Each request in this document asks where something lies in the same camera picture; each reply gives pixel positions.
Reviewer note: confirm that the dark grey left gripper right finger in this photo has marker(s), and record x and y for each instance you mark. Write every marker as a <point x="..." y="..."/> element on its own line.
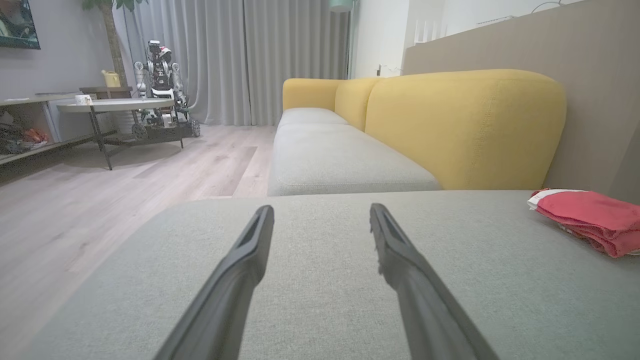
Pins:
<point x="430" y="320"/>

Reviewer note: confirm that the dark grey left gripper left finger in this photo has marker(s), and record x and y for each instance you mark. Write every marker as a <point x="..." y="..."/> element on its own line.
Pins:
<point x="225" y="310"/>

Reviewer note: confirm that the red shorts white stripe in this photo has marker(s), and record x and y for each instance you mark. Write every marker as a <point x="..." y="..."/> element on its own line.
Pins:
<point x="595" y="210"/>

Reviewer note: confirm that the red sleeveless jersey white trim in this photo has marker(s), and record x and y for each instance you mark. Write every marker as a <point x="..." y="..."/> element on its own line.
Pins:
<point x="615" y="245"/>

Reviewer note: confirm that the grey sofa seat cushion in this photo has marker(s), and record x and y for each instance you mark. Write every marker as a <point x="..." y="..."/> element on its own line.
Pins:
<point x="310" y="116"/>
<point x="340" y="160"/>

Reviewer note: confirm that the white wheeled humanoid robot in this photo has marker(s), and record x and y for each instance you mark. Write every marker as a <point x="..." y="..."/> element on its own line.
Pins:
<point x="162" y="90"/>

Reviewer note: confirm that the round grey coffee table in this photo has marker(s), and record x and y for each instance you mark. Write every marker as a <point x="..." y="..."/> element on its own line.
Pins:
<point x="115" y="106"/>

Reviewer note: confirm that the dark wooden side cabinet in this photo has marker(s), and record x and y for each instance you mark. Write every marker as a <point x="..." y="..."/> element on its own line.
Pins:
<point x="107" y="92"/>

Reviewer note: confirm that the grey pleated curtain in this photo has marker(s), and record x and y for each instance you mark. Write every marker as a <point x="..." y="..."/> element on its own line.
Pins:
<point x="225" y="60"/>

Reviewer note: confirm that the small white cup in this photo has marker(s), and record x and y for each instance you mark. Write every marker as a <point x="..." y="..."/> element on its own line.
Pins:
<point x="83" y="99"/>

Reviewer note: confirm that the orange cloth item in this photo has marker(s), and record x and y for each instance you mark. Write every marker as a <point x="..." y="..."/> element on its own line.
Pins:
<point x="35" y="136"/>

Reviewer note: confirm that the dark bundled item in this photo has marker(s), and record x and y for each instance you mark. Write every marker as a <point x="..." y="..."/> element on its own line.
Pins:
<point x="10" y="137"/>

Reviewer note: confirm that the low grey shelf unit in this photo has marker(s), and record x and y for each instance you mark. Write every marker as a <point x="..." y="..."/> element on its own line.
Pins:
<point x="25" y="101"/>

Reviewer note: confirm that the tall indoor potted tree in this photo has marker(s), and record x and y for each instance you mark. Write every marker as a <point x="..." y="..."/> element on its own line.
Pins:
<point x="112" y="40"/>

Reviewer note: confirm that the teal floor lamp shade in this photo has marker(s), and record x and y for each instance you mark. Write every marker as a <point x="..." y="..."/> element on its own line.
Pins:
<point x="341" y="5"/>

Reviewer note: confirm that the dark framed wall picture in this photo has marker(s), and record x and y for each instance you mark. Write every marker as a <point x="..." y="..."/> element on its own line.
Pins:
<point x="17" y="22"/>

